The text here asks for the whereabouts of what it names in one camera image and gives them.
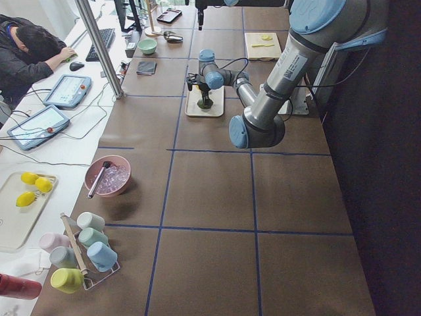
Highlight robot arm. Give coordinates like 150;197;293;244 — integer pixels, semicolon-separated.
186;1;389;149

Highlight yellow lemon side tray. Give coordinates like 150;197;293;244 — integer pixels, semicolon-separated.
15;191;36;207
35;177;53;193

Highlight mint cup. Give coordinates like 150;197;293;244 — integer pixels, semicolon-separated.
78;227;109;249

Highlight teach pendant tablet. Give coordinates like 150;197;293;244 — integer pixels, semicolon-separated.
7;105;70;151
43;74;92;110

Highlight pink bowl with ice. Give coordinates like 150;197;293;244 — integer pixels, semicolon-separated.
84;155;132;198

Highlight pink cup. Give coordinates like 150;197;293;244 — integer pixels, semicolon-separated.
38;232;70;253

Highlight yellow lemon on side tray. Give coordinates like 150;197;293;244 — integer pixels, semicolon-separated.
20;172;39;185

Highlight grey cup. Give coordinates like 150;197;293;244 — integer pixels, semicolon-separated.
49;246;78;269

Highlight folded grey cloth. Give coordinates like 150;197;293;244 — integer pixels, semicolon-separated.
136;61;157;75

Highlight mint green bowl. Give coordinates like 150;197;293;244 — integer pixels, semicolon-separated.
137;38;157;55

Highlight person in black jacket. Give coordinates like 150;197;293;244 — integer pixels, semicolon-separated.
1;14;76;109

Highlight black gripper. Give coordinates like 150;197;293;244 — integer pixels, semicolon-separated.
186;74;211;106

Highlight wooden cutting board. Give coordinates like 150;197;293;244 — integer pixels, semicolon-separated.
244;32;282;61

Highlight cream rabbit tray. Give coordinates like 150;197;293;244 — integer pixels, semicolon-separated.
185;86;224;117

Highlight yellow banana peel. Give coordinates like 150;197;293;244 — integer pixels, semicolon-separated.
251;34;274;47

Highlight blue cup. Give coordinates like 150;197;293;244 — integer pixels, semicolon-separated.
87;242;118;272

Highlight metal scoop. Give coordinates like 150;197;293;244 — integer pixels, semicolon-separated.
163;31;184;43

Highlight black keyboard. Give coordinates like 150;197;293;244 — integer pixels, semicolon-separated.
85;28;116;63

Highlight cream side tray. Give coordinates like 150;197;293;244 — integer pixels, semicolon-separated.
1;171;52;252

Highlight teach pendant tablet far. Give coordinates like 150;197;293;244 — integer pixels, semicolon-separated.
43;74;92;110

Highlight wooden stand with round base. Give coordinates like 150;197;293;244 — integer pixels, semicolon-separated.
144;0;163;37

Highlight green lime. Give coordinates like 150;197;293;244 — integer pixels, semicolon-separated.
197;99;213;110

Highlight red bottle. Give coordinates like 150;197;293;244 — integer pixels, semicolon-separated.
1;274;42;300

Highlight white cup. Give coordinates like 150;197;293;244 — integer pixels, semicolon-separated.
76;212;105;232

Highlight metal frame post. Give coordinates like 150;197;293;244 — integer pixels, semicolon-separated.
75;0;124;99

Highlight black computer mouse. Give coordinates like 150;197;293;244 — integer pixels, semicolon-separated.
69;61;85;72

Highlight yellow cup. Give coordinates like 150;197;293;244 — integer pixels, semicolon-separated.
50;268;84;294

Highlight teach pendant tablet near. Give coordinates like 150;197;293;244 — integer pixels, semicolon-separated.
7;105;70;151

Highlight white wire cup rack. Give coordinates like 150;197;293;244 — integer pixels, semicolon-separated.
60;213;121;291

